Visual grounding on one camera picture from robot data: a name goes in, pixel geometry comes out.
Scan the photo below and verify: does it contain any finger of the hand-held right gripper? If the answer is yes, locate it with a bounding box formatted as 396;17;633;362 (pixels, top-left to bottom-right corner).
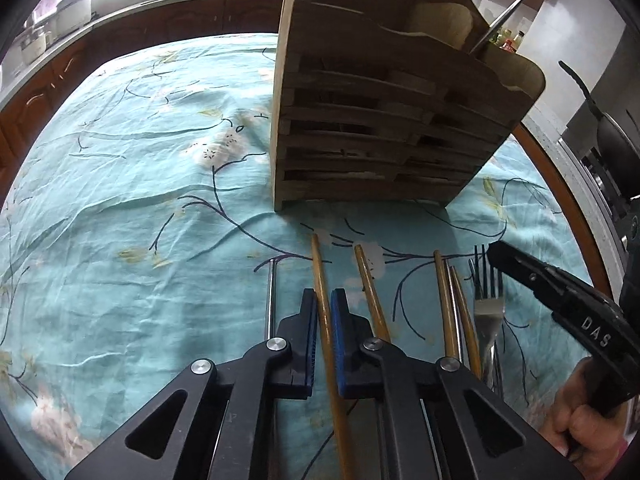
486;240;592;319

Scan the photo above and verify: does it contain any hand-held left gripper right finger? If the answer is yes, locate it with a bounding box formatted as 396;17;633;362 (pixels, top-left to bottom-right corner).
331;287;583;480

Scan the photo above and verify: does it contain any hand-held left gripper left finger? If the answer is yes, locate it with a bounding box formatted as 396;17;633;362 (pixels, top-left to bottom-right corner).
65;289;321;480

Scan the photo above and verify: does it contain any metal fork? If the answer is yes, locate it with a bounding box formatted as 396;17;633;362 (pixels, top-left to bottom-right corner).
470;244;510;398

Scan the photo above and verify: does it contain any wooden slatted utensil holder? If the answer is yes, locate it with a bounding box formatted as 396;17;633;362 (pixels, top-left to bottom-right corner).
270;0;546;213

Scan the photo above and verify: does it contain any person's right hand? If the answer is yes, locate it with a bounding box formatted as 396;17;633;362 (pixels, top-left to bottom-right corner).
542;360;627;459

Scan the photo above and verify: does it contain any metal chopstick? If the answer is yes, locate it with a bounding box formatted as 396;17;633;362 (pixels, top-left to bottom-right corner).
264;259;277;341
446;265;478;378

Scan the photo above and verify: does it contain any wooden chopstick red patterned end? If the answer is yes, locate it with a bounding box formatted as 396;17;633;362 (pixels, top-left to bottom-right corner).
433;250;463;361

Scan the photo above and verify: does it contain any gas stove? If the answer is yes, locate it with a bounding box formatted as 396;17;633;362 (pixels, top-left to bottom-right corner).
560;127;640;271

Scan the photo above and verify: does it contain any black wok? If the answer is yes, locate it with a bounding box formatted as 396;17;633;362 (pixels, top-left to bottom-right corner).
559;60;640;221

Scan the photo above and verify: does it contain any teal floral tablecloth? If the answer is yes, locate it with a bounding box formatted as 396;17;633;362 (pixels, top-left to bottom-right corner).
0;34;608;480

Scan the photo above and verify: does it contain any grey chopstick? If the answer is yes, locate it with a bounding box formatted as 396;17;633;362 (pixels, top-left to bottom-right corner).
467;0;536;56

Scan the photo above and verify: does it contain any small white cooking pot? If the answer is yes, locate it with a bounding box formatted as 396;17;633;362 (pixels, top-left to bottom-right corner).
19;24;53;63

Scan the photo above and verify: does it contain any white rice cooker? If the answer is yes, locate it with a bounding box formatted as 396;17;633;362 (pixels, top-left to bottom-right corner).
56;0;95;37

